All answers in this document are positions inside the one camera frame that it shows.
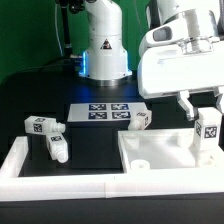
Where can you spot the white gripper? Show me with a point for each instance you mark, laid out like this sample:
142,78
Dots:
165,71

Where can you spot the white square tabletop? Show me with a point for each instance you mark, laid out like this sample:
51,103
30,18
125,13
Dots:
164,149

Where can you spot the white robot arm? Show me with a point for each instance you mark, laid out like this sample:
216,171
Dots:
112,42

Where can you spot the white sheet with tags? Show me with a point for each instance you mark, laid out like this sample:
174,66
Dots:
85,112

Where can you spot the white U-shaped obstacle fence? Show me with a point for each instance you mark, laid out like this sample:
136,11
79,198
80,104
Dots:
14,187

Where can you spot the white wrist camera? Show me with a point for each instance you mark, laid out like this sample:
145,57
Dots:
161,36

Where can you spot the black camera stand pole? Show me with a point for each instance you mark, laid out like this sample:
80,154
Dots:
73,6

